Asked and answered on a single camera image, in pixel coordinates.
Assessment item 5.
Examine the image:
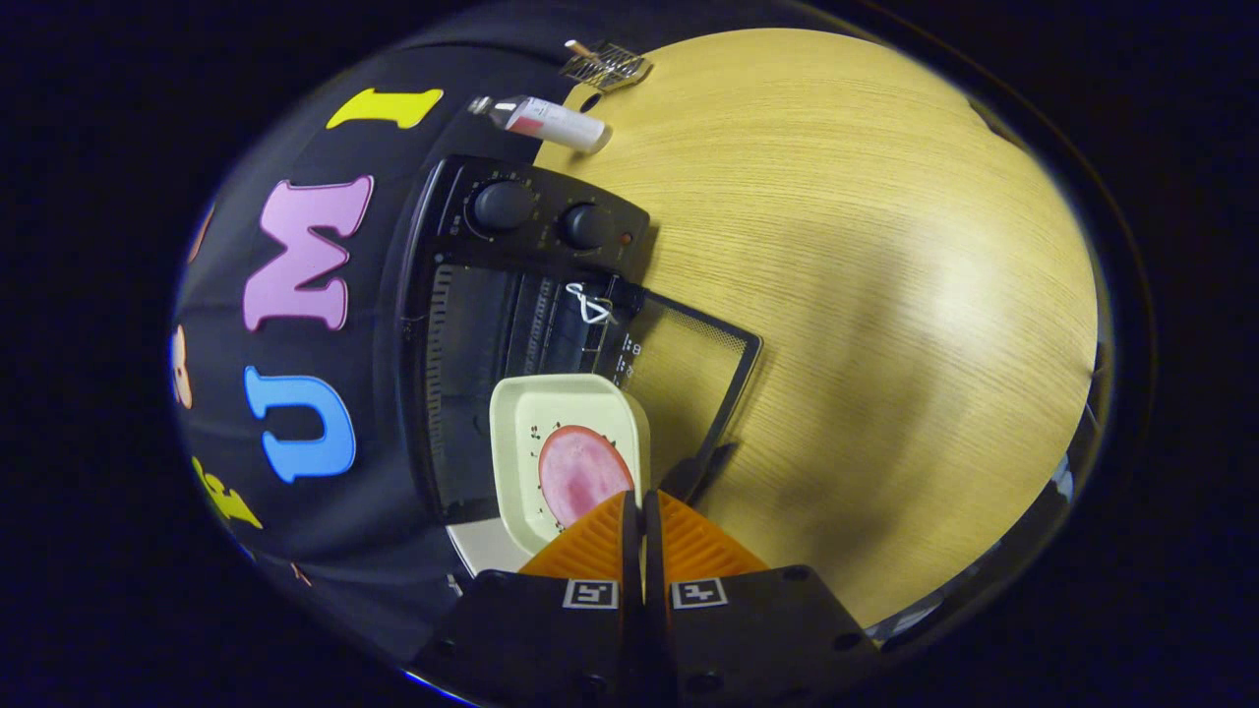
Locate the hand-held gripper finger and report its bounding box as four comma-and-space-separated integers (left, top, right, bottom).
413, 490, 650, 705
644, 490, 882, 705

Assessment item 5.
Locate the pink ham slice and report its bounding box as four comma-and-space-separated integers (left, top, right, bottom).
537, 425, 635, 530

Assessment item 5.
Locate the cream square tray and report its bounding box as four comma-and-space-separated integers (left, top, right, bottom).
489, 374, 652, 557

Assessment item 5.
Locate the black toaster oven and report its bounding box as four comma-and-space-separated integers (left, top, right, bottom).
393, 154, 764, 524

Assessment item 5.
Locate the black backdrop cloth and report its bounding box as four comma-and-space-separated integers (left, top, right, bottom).
172, 0, 591, 662

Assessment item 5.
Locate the small clear bottle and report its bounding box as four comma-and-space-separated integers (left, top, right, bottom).
468, 94, 613, 154

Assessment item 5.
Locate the wire utensil holder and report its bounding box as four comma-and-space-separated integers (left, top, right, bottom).
560, 41, 653, 94

